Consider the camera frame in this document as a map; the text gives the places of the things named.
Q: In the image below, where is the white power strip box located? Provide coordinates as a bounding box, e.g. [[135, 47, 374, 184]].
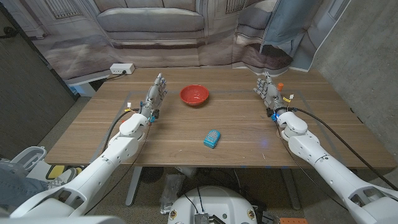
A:
[[109, 63, 136, 75]]

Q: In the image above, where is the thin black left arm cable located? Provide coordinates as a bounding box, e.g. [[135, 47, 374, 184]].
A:
[[83, 121, 152, 216]]

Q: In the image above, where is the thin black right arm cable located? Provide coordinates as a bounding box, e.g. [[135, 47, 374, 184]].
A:
[[274, 121, 348, 212]]

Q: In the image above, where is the grey table leg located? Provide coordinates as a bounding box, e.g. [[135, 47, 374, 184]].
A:
[[280, 168, 302, 211], [125, 166, 143, 207]]

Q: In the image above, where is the clear plastic bag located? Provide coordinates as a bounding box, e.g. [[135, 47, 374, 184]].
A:
[[160, 173, 187, 215]]

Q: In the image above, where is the yellow black object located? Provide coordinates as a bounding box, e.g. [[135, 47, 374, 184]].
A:
[[45, 164, 68, 180]]

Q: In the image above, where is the black round floor fan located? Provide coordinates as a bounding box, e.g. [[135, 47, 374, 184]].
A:
[[140, 167, 165, 184]]

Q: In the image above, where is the red bowl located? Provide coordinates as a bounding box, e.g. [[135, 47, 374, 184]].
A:
[[179, 84, 210, 107]]

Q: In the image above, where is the grey white sneaker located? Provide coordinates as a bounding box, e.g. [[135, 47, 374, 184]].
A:
[[46, 167, 83, 190]]

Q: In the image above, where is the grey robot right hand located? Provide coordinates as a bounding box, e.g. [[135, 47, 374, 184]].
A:
[[252, 71, 285, 112]]

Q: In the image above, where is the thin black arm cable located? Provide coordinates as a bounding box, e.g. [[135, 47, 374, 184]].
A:
[[83, 121, 152, 216], [274, 121, 348, 212]]

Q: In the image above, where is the white plastic device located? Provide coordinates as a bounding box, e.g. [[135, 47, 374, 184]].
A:
[[174, 166, 198, 179]]

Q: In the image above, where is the printed sofa room backdrop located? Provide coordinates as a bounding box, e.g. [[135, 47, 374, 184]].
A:
[[18, 0, 352, 82]]

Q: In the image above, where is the orange box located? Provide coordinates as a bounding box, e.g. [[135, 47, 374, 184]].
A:
[[279, 217, 308, 224]]

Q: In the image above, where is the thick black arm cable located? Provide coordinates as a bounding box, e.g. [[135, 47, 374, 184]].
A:
[[289, 107, 398, 191], [101, 108, 141, 153]]

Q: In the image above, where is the white plastic bin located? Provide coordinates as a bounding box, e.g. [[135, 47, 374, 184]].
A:
[[10, 146, 47, 172]]

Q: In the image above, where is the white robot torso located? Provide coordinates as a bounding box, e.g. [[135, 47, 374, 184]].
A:
[[167, 185, 258, 224]]

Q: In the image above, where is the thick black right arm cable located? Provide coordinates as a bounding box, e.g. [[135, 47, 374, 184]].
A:
[[289, 107, 398, 191]]

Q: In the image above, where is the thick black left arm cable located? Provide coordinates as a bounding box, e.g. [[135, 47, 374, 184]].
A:
[[101, 108, 141, 153]]

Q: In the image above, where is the blue sponge block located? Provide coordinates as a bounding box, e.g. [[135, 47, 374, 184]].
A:
[[203, 129, 221, 149]]

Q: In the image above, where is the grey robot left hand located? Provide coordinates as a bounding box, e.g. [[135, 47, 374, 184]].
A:
[[139, 73, 169, 118]]

